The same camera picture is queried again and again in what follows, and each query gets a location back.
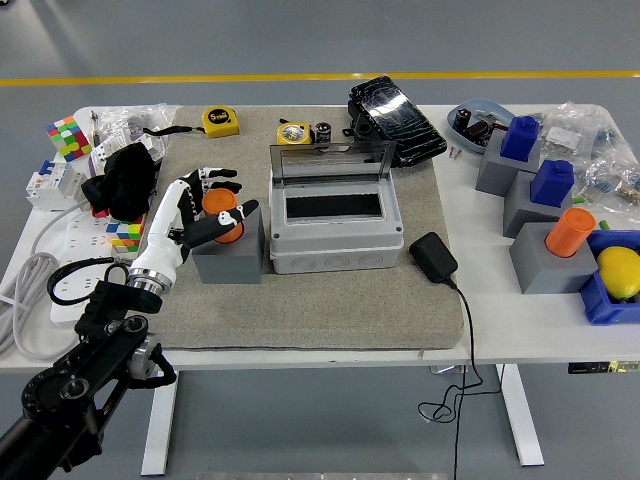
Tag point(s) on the black capacitor in dish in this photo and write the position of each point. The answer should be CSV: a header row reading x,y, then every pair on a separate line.
x,y
462,120

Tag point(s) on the brown component in dish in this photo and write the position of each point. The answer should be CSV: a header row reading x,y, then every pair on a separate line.
x,y
480,130

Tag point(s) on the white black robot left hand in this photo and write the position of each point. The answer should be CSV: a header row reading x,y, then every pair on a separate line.
x,y
160,230

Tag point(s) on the pastel large puzzle cube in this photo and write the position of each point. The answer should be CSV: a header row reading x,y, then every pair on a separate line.
x,y
69,138

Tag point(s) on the clear plastic bag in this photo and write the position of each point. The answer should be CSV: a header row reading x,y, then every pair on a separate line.
x,y
145,116

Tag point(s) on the grey-brown mat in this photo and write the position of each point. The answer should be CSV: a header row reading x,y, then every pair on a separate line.
x,y
310,310

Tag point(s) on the bright small puzzle cube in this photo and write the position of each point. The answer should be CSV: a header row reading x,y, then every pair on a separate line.
x,y
125,237

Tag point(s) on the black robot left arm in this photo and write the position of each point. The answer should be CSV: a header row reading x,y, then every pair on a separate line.
x,y
75,390

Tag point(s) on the yellow lemon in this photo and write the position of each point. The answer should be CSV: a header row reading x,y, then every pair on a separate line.
x,y
620,272

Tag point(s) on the white power strip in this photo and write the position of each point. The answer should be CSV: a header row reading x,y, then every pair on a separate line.
x,y
80,240

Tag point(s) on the clear bag with white label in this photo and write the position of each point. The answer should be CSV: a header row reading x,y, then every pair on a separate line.
x,y
575,132

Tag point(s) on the black table control panel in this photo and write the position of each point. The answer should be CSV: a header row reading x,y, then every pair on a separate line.
x,y
600,367

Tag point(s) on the thin metal screwdriver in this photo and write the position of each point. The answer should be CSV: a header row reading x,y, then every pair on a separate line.
x,y
93,130

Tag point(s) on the clear bag of resistors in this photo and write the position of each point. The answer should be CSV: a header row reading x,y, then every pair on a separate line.
x,y
612,177

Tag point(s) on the black power adapter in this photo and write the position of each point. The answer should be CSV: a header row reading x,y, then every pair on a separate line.
x,y
433,256

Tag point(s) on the yellow square tape measure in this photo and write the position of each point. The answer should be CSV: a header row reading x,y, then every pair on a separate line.
x,y
220,122

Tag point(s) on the white circuit breaker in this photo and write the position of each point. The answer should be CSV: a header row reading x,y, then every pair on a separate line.
x,y
52,187

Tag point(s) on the blue-grey dish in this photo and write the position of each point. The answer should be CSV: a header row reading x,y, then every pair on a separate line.
x,y
480,106

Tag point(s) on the yellow round-faced tape measure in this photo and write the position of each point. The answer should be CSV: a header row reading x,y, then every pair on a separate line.
x,y
294,133

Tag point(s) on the black cylinder capacitor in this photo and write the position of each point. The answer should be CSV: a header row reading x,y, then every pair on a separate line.
x,y
323,132

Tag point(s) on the black glossy case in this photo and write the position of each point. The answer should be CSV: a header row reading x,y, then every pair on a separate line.
x,y
400,122

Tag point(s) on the blue plastic bin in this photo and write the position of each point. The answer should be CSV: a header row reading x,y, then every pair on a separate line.
x,y
600,305

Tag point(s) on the grey block with round hole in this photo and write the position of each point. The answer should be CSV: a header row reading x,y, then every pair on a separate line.
x,y
230,265

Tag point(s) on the white dotted box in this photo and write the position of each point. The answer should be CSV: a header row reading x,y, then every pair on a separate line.
x,y
102,152

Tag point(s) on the grey plastic junction box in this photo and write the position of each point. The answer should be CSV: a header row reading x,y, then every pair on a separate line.
x,y
335,242

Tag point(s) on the black cloth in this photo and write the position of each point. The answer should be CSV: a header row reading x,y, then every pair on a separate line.
x,y
125,182

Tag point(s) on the grey block holder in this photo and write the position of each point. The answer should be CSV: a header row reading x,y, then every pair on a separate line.
x,y
545,272
495,172
520,210

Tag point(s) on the orange cylinder battery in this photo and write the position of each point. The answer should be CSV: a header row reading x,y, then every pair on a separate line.
x,y
570,234
220,201

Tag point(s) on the blue block battery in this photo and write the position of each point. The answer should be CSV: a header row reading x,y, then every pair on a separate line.
x,y
551,182
520,139

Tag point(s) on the white table leg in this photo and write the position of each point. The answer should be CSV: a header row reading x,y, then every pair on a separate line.
x,y
522,415
159,425

